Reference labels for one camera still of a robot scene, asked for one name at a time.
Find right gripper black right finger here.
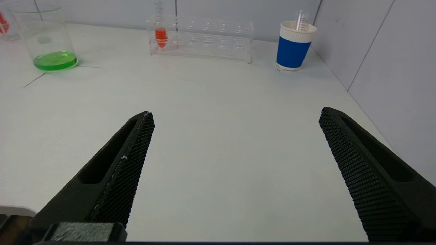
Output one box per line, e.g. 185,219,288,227
318,107,436,242

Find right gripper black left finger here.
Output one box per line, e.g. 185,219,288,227
29,111,155,244

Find test tube with yellow pigment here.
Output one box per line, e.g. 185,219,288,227
294,10,309,32

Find clear glass beaker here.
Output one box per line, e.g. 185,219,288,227
7,2,79,72

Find clear acrylic test tube rack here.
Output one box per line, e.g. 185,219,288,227
0,9,21,42
146,14,255,64

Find blue white paper cup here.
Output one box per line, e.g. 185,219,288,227
275,21,318,72

